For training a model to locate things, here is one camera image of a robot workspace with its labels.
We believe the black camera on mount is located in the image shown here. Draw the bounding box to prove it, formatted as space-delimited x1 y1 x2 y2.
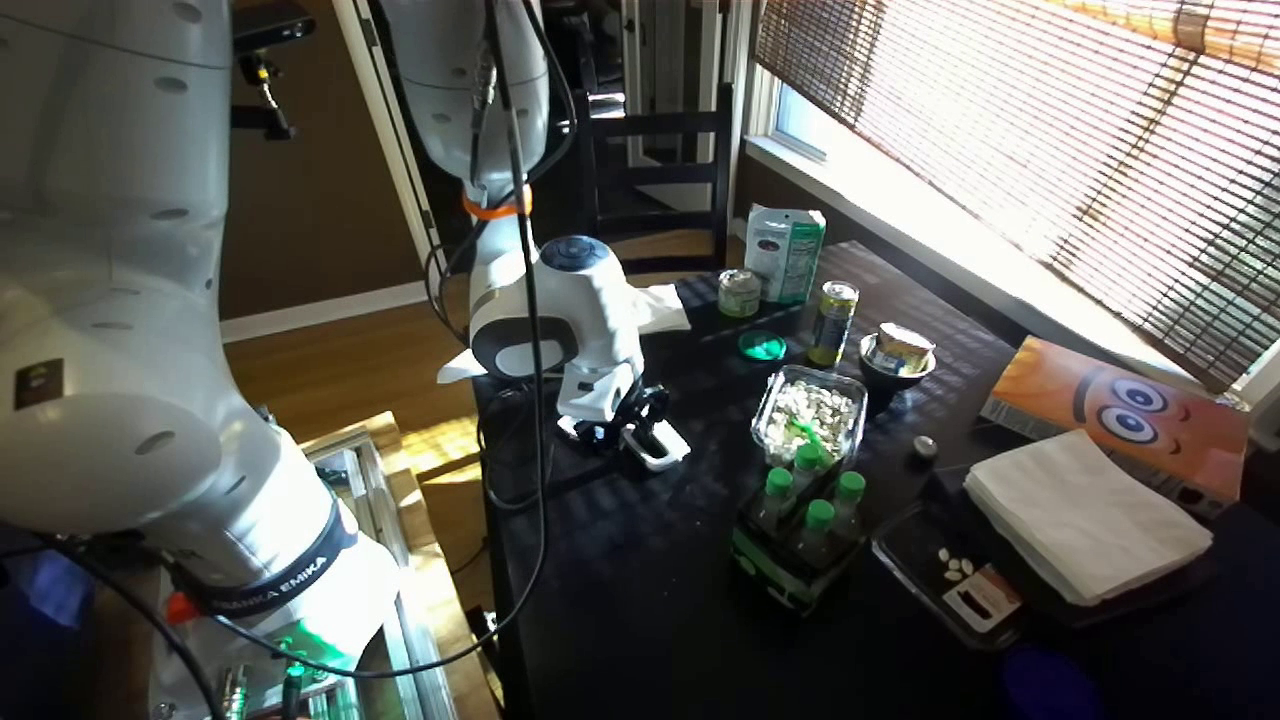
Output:
227 10 318 144

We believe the white cup on saucer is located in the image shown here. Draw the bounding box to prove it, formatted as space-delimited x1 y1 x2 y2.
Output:
857 320 939 387

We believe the small glass jar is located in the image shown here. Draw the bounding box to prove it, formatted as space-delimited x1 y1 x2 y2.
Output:
716 264 767 325

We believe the white and green carton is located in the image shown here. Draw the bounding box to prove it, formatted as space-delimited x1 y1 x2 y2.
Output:
740 201 831 314

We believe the green capped bottle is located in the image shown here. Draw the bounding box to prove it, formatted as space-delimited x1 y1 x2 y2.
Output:
796 497 844 572
831 467 872 538
755 461 800 544
790 442 831 504

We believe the black scale with white label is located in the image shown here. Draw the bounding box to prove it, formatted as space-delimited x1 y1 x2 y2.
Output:
866 497 1028 651

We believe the large bamboo window blind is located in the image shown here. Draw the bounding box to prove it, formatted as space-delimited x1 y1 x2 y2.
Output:
748 0 1280 392

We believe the green lid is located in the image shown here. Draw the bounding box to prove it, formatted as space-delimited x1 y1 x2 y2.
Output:
737 331 796 367

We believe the clear container with white pieces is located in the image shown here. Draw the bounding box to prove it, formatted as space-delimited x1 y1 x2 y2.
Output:
748 359 872 467

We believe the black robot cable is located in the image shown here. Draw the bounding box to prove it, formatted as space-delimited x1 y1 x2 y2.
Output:
235 0 554 687

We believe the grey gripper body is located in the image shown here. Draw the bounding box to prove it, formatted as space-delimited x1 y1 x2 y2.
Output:
550 353 649 432

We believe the white napkin stack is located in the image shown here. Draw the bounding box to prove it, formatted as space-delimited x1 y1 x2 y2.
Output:
958 428 1214 613

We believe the orange strap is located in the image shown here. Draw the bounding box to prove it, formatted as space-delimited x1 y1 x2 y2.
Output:
460 190 535 229

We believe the orange book with eyes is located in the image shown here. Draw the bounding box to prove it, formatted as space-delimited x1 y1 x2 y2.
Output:
981 331 1254 515

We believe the dark wooden chair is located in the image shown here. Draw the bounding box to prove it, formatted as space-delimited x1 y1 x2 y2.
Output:
573 79 740 278

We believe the black bottle rack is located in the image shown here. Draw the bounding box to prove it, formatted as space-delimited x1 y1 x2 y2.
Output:
726 497 872 619

